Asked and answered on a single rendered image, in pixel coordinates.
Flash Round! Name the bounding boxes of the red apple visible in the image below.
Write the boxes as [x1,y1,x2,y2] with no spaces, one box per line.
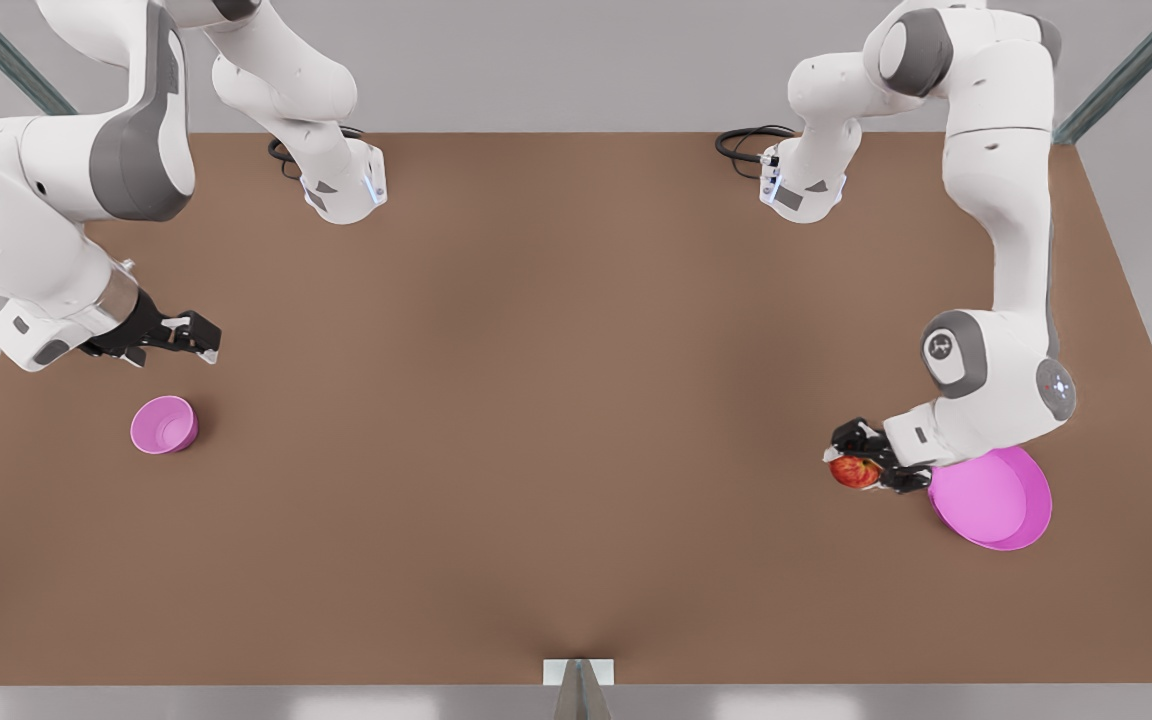
[829,455,883,490]

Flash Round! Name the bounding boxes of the pink bowl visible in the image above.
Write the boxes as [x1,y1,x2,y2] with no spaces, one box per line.
[130,395,199,456]

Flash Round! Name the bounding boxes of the pink plate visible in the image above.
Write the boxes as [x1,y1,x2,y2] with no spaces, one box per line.
[927,446,1053,552]

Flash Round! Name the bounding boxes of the black cable loop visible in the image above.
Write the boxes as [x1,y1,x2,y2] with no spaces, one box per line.
[267,126,367,182]
[714,125,801,182]

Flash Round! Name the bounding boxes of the silver frame post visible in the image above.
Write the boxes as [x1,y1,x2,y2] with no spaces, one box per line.
[543,658,616,720]
[1053,0,1152,146]
[0,0,78,118]

